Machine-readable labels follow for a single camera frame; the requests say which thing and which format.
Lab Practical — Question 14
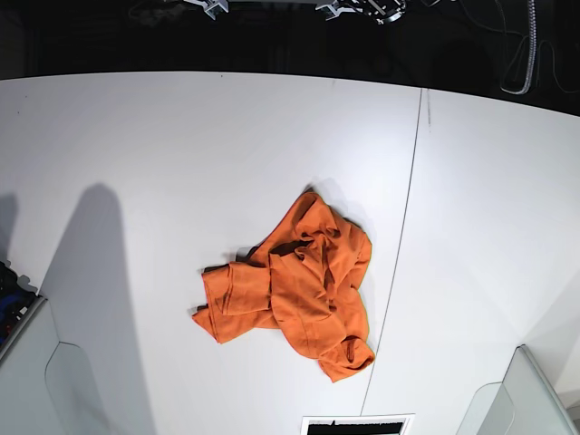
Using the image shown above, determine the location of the orange t-shirt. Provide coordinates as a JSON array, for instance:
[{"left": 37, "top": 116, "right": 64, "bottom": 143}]
[{"left": 192, "top": 190, "right": 375, "bottom": 382}]

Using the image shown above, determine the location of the white framed black slot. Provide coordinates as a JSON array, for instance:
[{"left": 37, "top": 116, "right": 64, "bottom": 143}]
[{"left": 300, "top": 413, "right": 415, "bottom": 435}]

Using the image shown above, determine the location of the bin with dark items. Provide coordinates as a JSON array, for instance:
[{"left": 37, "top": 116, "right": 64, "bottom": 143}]
[{"left": 0, "top": 263, "right": 38, "bottom": 346}]

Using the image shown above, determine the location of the grey panel right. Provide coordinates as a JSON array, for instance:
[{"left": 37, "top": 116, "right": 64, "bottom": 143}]
[{"left": 457, "top": 344, "right": 579, "bottom": 435}]

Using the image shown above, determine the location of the grey panel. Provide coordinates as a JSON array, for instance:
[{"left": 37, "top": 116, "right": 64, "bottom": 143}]
[
  {"left": 1, "top": 299, "right": 109, "bottom": 434},
  {"left": 457, "top": 344, "right": 579, "bottom": 435}
]

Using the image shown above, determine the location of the grey panel left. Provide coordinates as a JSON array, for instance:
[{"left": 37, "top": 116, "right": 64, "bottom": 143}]
[{"left": 1, "top": 299, "right": 109, "bottom": 434}]

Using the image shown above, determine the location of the metal bracket top left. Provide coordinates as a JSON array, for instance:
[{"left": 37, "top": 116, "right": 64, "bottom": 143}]
[{"left": 184, "top": 0, "right": 229, "bottom": 20}]

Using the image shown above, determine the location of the metal bracket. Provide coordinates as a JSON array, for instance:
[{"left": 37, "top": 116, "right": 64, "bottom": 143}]
[
  {"left": 315, "top": 0, "right": 407, "bottom": 25},
  {"left": 184, "top": 0, "right": 229, "bottom": 20}
]

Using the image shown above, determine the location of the metal bracket top right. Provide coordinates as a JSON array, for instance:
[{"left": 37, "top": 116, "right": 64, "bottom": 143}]
[{"left": 315, "top": 0, "right": 407, "bottom": 25}]

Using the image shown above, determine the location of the grey corrugated hose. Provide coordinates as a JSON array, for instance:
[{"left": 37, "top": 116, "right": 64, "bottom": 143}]
[{"left": 500, "top": 0, "right": 539, "bottom": 95}]

